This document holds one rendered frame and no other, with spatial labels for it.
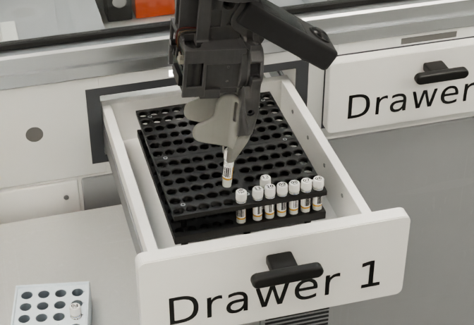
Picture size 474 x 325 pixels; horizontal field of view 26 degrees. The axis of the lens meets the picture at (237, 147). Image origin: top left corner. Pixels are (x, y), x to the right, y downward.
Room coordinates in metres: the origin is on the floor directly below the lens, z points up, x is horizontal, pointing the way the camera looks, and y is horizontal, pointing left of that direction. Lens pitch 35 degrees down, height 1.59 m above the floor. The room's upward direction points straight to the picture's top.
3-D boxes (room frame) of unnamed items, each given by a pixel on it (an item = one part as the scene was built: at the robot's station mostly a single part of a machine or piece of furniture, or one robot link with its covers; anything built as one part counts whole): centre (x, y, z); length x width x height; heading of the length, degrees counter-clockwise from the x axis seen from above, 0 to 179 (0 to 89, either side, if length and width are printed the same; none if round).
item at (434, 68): (1.18, -0.27, 0.91); 0.07 x 0.04 x 0.01; 105
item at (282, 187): (0.92, -0.05, 0.89); 0.01 x 0.01 x 0.05
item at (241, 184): (1.00, 0.01, 0.87); 0.22 x 0.18 x 0.06; 15
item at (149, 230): (1.01, 0.02, 0.86); 0.40 x 0.26 x 0.06; 15
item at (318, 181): (0.93, -0.09, 0.89); 0.01 x 0.01 x 0.05
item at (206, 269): (0.81, -0.04, 0.87); 0.29 x 0.02 x 0.11; 105
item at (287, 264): (0.78, -0.05, 0.91); 0.07 x 0.04 x 0.01; 105
